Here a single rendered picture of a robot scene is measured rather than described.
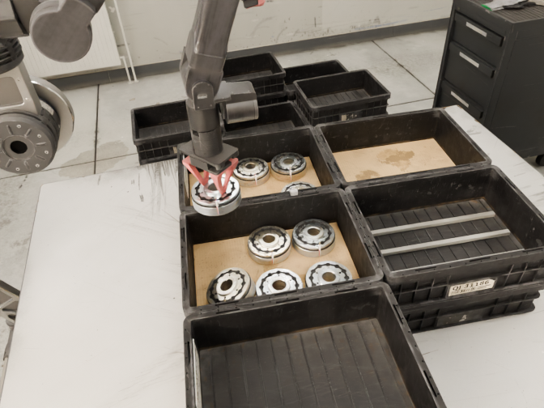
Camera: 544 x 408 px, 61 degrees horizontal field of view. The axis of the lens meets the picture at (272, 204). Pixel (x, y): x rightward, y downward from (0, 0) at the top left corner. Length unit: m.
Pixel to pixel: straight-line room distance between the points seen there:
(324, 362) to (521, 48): 1.83
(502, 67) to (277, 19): 2.21
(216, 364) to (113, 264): 0.53
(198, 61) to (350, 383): 0.63
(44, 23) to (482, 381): 1.03
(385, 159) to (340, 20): 2.99
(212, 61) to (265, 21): 3.33
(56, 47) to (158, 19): 3.25
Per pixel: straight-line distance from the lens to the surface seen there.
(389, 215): 1.23
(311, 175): 1.34
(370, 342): 0.98
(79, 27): 0.72
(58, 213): 1.62
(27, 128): 1.07
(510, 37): 2.35
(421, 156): 1.46
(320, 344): 0.97
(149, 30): 3.99
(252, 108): 0.86
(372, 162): 1.41
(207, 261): 1.12
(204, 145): 0.88
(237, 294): 0.98
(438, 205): 1.29
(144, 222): 1.47
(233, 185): 0.98
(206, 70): 0.78
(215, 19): 0.75
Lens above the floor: 1.64
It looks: 41 degrees down
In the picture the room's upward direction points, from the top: 4 degrees counter-clockwise
